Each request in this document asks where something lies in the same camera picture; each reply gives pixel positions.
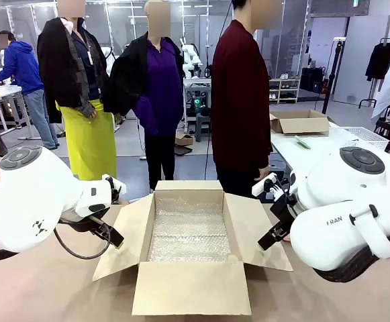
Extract black equipment case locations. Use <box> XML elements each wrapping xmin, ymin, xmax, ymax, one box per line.
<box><xmin>300</xmin><ymin>66</ymin><xmax>326</xmax><ymax>93</ymax></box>

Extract small green flat item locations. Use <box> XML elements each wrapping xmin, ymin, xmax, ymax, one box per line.
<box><xmin>294</xmin><ymin>135</ymin><xmax>312</xmax><ymax>150</ymax></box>

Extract grey stool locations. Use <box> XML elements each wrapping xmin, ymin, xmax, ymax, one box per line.
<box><xmin>195</xmin><ymin>113</ymin><xmax>212</xmax><ymax>143</ymax></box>

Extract person in maroon shirt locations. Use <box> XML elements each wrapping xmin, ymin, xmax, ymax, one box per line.
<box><xmin>210</xmin><ymin>0</ymin><xmax>285</xmax><ymax>199</ymax></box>

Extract long white table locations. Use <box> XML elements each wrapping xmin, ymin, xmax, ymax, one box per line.
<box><xmin>270</xmin><ymin>121</ymin><xmax>390</xmax><ymax>175</ymax></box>

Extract black tripod pole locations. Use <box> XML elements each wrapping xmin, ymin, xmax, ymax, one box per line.
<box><xmin>321</xmin><ymin>38</ymin><xmax>346</xmax><ymax>115</ymax></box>

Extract white plastic mesh basket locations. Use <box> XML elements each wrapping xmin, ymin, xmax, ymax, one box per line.
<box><xmin>328</xmin><ymin>126</ymin><xmax>390</xmax><ymax>154</ymax></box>

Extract small open cardboard box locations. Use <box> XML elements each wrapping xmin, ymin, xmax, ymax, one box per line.
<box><xmin>270</xmin><ymin>109</ymin><xmax>331</xmax><ymax>135</ymax></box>

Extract black right arm cable sleeve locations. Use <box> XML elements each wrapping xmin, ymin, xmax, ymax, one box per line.
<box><xmin>311</xmin><ymin>230</ymin><xmax>390</xmax><ymax>284</ymax></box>

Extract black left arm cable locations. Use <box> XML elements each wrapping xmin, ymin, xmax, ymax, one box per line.
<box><xmin>53</xmin><ymin>219</ymin><xmax>112</xmax><ymax>260</ymax></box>

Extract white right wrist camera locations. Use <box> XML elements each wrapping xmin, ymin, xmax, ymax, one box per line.
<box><xmin>251</xmin><ymin>173</ymin><xmax>281</xmax><ymax>200</ymax></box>

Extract tiny cardboard box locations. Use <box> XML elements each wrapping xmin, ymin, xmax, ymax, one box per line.
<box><xmin>175</xmin><ymin>133</ymin><xmax>195</xmax><ymax>147</ymax></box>

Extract person's left hand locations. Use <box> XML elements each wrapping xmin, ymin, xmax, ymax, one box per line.
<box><xmin>257</xmin><ymin>164</ymin><xmax>271</xmax><ymax>182</ymax></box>

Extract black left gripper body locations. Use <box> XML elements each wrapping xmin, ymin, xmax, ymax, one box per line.
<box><xmin>87</xmin><ymin>215</ymin><xmax>113</xmax><ymax>240</ymax></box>

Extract open brown cardboard box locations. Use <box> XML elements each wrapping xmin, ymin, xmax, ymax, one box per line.
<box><xmin>92</xmin><ymin>180</ymin><xmax>294</xmax><ymax>317</ymax></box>

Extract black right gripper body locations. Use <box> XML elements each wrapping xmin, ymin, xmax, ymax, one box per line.
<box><xmin>270</xmin><ymin>193</ymin><xmax>299</xmax><ymax>231</ymax></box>

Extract white background work table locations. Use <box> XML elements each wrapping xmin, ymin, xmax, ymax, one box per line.
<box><xmin>0</xmin><ymin>85</ymin><xmax>43</xmax><ymax>140</ymax></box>

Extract person's left forearm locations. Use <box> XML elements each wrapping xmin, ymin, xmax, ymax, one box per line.
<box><xmin>255</xmin><ymin>110</ymin><xmax>274</xmax><ymax>168</ymax></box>

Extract dark hanging garments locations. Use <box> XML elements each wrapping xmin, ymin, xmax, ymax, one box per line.
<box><xmin>364</xmin><ymin>42</ymin><xmax>390</xmax><ymax>82</ymax></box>

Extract black clothes rack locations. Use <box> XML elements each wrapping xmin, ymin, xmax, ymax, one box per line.
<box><xmin>358</xmin><ymin>36</ymin><xmax>390</xmax><ymax>109</ymax></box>

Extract white shoe shelf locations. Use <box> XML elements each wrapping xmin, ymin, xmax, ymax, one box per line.
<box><xmin>268</xmin><ymin>76</ymin><xmax>301</xmax><ymax>104</ymax></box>

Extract clear bubble wrap sheet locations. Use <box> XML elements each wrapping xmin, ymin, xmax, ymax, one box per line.
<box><xmin>146</xmin><ymin>197</ymin><xmax>232</xmax><ymax>264</ymax></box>

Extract person in blue hoodie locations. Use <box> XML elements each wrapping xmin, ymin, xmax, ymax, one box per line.
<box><xmin>0</xmin><ymin>30</ymin><xmax>60</xmax><ymax>151</ymax></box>

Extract background robot cart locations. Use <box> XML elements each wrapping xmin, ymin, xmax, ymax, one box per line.
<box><xmin>183</xmin><ymin>77</ymin><xmax>212</xmax><ymax>133</ymax></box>

